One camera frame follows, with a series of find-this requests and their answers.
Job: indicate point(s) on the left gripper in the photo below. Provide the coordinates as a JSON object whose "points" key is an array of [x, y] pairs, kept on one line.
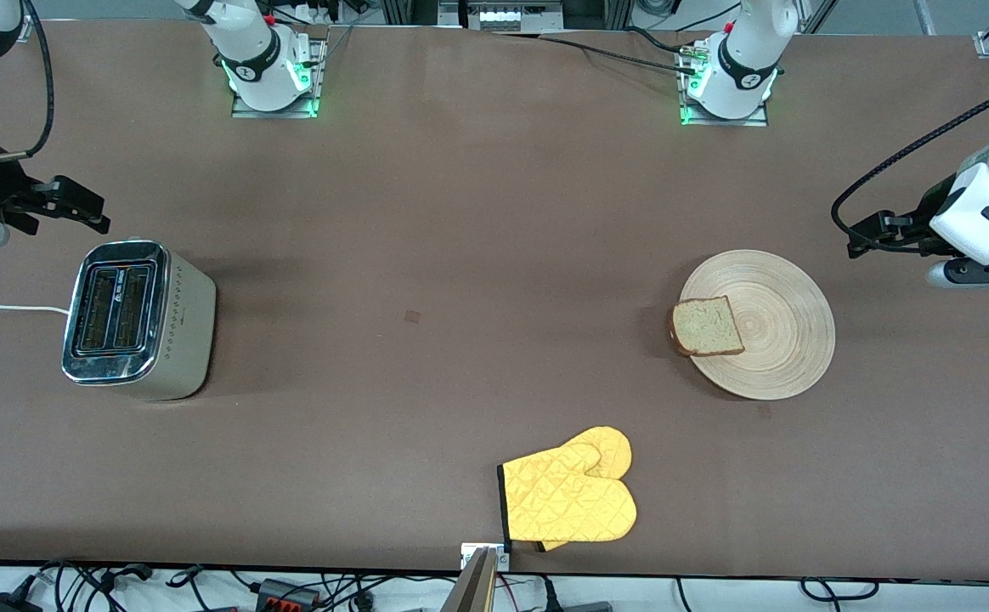
{"points": [[912, 228]]}

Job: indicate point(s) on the round wooden plate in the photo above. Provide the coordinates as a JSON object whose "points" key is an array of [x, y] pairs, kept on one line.
{"points": [[775, 314]]}

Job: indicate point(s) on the brown bread slice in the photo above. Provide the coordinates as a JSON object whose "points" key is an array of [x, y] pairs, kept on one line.
{"points": [[707, 327]]}

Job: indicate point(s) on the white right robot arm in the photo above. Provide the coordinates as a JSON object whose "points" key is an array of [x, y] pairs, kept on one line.
{"points": [[265, 59]]}

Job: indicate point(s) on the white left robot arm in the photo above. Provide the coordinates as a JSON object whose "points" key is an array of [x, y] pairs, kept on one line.
{"points": [[741, 68]]}

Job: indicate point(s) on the silver two-slot toaster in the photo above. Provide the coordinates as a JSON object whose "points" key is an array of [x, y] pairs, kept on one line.
{"points": [[180, 340]]}

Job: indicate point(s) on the black power brick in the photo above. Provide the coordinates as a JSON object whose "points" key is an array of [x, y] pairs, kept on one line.
{"points": [[6, 605]]}

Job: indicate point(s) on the yellow quilted oven mitt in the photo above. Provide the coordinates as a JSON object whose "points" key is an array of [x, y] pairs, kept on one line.
{"points": [[571, 501]]}

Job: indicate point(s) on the black adapter with orange plugs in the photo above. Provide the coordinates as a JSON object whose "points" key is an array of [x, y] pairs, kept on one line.
{"points": [[286, 593]]}

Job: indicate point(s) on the white power strip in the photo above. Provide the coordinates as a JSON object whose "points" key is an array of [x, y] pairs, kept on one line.
{"points": [[499, 17]]}

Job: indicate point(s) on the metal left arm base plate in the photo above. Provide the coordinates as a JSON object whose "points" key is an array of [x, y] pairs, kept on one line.
{"points": [[724, 122]]}

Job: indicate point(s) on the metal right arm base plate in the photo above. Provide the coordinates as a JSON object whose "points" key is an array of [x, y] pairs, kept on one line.
{"points": [[274, 113]]}

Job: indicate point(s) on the small metal edge bracket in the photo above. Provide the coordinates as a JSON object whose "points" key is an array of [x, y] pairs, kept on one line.
{"points": [[469, 557]]}

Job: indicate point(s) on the wooden camera post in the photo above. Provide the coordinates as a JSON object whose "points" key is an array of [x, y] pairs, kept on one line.
{"points": [[473, 591]]}

